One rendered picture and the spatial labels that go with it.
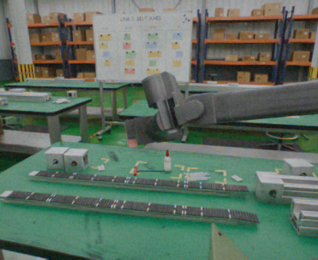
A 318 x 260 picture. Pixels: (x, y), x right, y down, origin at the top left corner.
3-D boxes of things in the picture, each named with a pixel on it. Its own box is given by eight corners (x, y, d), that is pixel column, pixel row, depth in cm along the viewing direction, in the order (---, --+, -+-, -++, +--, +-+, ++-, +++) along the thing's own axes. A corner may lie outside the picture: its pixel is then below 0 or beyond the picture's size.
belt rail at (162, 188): (29, 180, 120) (28, 175, 119) (34, 176, 124) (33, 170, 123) (230, 196, 107) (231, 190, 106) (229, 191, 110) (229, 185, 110)
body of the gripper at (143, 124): (132, 119, 60) (138, 112, 53) (171, 114, 63) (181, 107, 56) (137, 145, 59) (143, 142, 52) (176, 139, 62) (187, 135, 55)
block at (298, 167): (292, 187, 114) (296, 168, 111) (280, 175, 125) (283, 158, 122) (313, 187, 114) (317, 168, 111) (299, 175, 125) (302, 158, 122)
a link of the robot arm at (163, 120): (162, 135, 48) (189, 128, 49) (152, 101, 48) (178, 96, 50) (153, 140, 54) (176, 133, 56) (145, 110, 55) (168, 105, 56)
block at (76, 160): (63, 173, 127) (61, 156, 124) (72, 164, 138) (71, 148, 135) (81, 174, 126) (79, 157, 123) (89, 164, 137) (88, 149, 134)
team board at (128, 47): (95, 141, 403) (85, 11, 347) (107, 132, 450) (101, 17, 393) (186, 149, 370) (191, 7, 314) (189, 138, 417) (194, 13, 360)
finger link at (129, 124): (120, 126, 67) (125, 118, 58) (145, 122, 69) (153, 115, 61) (124, 150, 67) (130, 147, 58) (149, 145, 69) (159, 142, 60)
